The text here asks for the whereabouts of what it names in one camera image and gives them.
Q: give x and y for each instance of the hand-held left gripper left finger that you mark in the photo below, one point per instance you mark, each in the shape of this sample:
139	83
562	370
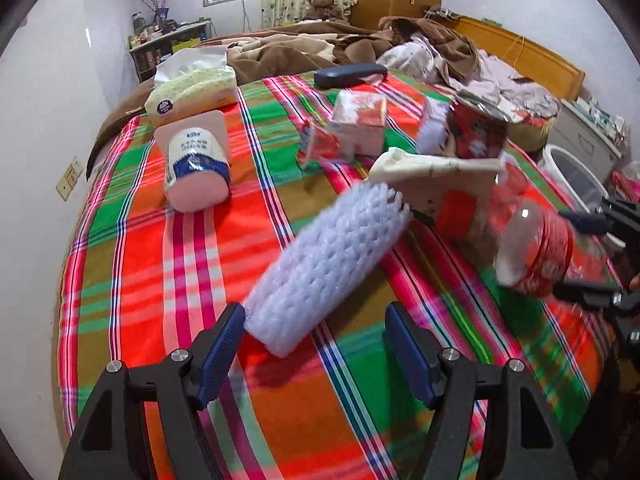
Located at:
220	355

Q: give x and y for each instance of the white floral quilt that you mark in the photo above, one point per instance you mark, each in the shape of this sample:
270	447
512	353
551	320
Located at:
415	60

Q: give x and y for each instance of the brown teddy bear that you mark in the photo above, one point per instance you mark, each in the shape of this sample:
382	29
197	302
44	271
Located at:
325	5

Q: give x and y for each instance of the white trash bin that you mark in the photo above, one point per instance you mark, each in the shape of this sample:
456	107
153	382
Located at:
575	175

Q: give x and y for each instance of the pink tissue roll pack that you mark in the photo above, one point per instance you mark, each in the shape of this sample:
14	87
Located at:
195	180

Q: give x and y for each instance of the plaid bedsheet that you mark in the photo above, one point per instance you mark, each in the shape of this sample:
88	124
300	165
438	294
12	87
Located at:
150	260

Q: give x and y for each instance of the white nightstand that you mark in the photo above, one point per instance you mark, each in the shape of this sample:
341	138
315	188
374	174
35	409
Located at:
575	132

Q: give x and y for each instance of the white foam net sleeve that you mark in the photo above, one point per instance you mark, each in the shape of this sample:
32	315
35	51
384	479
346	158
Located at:
325	265

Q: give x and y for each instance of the dark blue glasses case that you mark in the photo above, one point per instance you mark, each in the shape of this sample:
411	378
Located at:
350	75

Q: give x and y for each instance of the wooden headboard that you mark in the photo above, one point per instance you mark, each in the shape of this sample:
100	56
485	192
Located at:
540	60

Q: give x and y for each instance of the yellow tissue pack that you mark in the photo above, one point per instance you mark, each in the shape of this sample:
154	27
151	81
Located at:
190	92

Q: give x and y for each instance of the wall socket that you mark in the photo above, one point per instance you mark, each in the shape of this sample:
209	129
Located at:
67	180

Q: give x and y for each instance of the small printed cardboard box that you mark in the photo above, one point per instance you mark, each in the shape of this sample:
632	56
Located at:
357	120

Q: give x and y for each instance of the brown blanket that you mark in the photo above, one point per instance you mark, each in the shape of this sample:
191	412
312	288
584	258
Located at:
280	55

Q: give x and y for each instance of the cluttered shelf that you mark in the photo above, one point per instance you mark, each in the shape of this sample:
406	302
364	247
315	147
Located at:
165	47

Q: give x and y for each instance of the small white foam net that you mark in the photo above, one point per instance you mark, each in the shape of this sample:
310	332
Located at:
432	127

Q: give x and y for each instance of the red plastic wrapper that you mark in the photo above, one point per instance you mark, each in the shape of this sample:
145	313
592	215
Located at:
317	145

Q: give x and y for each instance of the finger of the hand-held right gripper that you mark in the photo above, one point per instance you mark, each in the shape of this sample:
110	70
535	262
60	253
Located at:
585	222
585	290

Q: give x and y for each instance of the clear plastic bottle red label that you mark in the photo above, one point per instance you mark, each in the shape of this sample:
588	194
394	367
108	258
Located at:
540	250

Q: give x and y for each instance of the red can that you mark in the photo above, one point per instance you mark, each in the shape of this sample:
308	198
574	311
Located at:
475	130

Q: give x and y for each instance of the pink plastic bag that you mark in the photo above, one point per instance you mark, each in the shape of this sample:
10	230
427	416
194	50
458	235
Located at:
627	182

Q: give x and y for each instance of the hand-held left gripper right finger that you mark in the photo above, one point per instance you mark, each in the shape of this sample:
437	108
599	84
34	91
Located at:
407	355

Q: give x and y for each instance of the mustard bed sheet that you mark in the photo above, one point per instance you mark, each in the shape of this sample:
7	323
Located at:
532	135

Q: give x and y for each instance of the lilac garment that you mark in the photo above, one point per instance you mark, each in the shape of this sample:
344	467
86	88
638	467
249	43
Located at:
520	90

